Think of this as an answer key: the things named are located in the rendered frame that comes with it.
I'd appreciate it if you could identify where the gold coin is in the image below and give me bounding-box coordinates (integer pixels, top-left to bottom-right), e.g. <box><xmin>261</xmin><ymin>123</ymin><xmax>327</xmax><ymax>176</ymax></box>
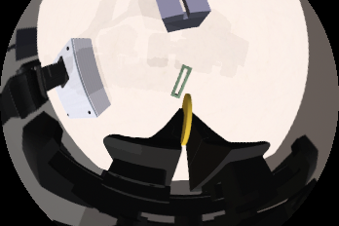
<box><xmin>180</xmin><ymin>94</ymin><xmax>193</xmax><ymax>146</ymax></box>

